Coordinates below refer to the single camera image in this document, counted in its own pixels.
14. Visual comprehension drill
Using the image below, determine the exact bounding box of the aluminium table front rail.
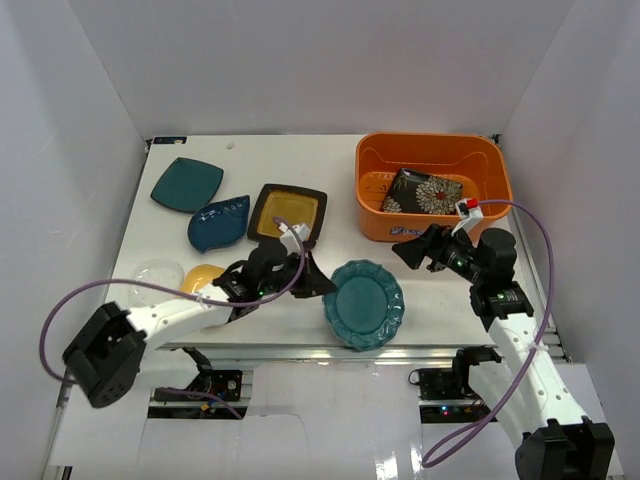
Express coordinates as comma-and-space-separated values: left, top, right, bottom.
149, 344, 571, 362

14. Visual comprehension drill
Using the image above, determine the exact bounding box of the dark blue shell plate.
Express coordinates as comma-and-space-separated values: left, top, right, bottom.
187, 195, 251, 253

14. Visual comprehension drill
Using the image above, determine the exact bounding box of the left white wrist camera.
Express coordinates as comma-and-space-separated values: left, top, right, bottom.
278, 223, 311, 254

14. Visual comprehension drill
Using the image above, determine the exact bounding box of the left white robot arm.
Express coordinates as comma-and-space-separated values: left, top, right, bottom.
62, 242, 337, 409

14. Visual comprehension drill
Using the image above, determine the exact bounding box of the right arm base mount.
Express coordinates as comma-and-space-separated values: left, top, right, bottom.
407, 368, 478, 401

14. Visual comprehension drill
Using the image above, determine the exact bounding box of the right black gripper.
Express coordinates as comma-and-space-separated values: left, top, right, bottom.
392, 223, 486, 285

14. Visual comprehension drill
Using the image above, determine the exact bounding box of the yellow rounded plate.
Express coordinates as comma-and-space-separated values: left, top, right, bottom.
180, 264, 225, 294

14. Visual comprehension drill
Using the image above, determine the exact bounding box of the teal square plate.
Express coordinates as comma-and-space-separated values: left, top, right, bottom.
150, 157, 224, 214

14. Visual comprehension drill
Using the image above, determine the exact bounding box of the blue table label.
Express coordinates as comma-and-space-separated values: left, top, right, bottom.
152, 136, 187, 145

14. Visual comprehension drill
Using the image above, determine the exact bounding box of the black floral square plate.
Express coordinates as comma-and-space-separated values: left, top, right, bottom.
380, 168, 463, 215

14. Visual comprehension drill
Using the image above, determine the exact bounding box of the orange plastic bin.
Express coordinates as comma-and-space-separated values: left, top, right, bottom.
355, 132, 513, 242

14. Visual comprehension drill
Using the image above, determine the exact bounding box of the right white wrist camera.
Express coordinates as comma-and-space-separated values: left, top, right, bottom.
452, 198, 484, 234

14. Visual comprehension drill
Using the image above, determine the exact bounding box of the teal scalloped round plate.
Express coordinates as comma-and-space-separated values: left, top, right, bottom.
322, 260, 405, 351

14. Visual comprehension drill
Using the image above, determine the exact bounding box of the black and amber square plate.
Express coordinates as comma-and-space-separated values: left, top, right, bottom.
246, 184, 328, 250

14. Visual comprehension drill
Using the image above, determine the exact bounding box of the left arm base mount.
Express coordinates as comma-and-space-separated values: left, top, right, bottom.
148, 370, 246, 420

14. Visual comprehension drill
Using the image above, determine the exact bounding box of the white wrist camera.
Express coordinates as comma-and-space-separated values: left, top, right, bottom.
452, 198, 484, 234
278, 223, 311, 254

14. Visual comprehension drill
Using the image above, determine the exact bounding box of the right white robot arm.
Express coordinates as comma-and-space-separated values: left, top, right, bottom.
392, 224, 615, 479

